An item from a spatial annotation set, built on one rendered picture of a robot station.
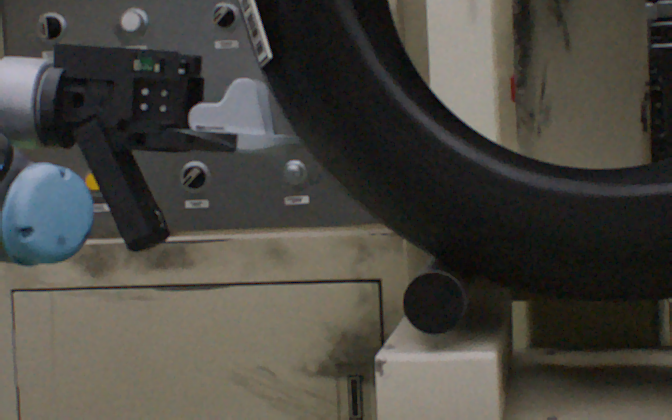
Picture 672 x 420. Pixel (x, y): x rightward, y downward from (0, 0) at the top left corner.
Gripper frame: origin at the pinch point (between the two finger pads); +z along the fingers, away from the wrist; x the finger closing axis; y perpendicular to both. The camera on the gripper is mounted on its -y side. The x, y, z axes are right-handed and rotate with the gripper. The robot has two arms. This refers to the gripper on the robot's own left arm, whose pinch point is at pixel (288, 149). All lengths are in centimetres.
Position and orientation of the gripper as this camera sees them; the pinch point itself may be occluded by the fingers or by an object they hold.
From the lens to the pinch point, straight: 104.0
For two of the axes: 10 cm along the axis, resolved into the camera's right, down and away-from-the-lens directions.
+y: 0.7, -9.9, -0.7
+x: 1.6, -0.6, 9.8
